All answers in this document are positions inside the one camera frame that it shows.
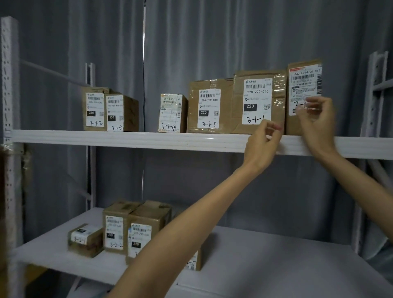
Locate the person's right hand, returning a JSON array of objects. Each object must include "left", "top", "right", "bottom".
[{"left": 295, "top": 96, "right": 338, "bottom": 157}]

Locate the person's left hand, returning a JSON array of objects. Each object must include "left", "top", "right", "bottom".
[{"left": 244, "top": 120, "right": 285, "bottom": 174}]

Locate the white handwritten sticker label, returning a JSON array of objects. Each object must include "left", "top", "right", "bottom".
[{"left": 294, "top": 95, "right": 323, "bottom": 116}]

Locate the person's left forearm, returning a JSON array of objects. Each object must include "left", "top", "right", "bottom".
[{"left": 106, "top": 160, "right": 277, "bottom": 298}]

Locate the person's right forearm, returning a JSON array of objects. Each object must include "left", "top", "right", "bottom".
[{"left": 313, "top": 147, "right": 393, "bottom": 243}]

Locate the tall red-labelled cardboard parcel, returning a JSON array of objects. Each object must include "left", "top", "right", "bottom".
[{"left": 286, "top": 59, "right": 324, "bottom": 136}]

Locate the large taped cardboard parcel box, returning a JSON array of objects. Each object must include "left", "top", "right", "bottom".
[{"left": 231, "top": 70, "right": 288, "bottom": 135}]

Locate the wide cardboard parcel box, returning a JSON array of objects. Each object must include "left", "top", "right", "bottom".
[{"left": 187, "top": 78, "right": 236, "bottom": 134}]

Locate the narrow cardboard parcel box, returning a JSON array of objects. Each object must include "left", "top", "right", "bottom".
[{"left": 158, "top": 94, "right": 189, "bottom": 133}]

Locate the grey curtain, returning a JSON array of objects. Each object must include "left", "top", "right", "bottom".
[{"left": 0, "top": 0, "right": 393, "bottom": 277}]

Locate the white metal shelving rack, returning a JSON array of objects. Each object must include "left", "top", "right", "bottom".
[{"left": 0, "top": 16, "right": 393, "bottom": 298}]

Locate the small flat cardboard parcel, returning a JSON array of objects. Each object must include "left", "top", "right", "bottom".
[{"left": 68, "top": 223, "right": 104, "bottom": 258}]

